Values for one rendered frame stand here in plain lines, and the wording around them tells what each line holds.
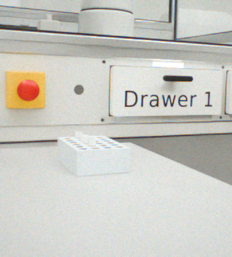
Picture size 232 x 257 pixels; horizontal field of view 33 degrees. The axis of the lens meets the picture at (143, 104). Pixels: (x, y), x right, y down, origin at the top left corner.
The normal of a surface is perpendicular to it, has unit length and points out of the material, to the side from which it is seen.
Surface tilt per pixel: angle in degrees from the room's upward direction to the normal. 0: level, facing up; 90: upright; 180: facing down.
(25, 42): 90
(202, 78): 90
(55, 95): 90
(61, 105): 90
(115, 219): 0
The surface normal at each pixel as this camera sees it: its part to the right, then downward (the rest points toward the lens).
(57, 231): 0.03, -1.00
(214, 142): 0.42, 0.08
